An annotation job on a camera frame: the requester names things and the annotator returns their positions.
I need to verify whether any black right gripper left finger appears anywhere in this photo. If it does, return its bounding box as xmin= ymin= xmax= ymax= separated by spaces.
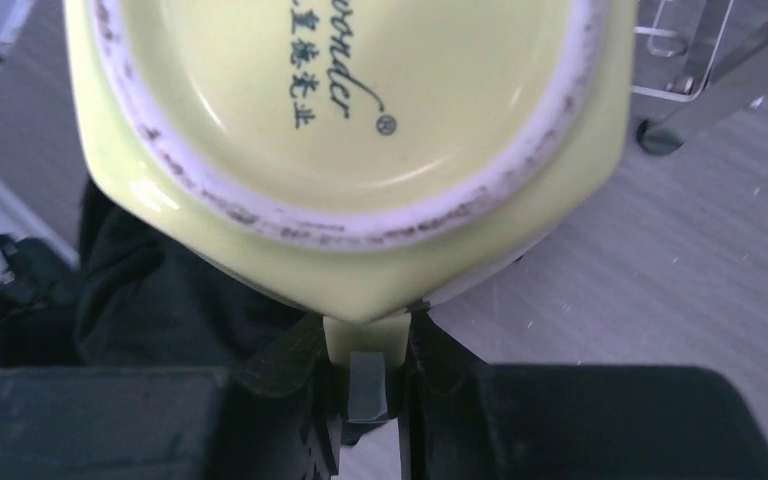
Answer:
xmin=0 ymin=317 xmax=340 ymax=479

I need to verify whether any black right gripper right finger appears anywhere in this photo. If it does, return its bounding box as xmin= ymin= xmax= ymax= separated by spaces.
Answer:
xmin=400 ymin=313 xmax=768 ymax=479

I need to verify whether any light green mug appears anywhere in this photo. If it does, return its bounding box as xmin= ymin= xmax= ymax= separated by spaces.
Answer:
xmin=64 ymin=1 xmax=638 ymax=368

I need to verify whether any metal dish rack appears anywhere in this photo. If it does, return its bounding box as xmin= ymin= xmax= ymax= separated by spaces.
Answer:
xmin=632 ymin=1 xmax=768 ymax=156

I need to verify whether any black cloth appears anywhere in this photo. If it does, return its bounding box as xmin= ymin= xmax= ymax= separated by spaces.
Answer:
xmin=0 ymin=183 xmax=303 ymax=369

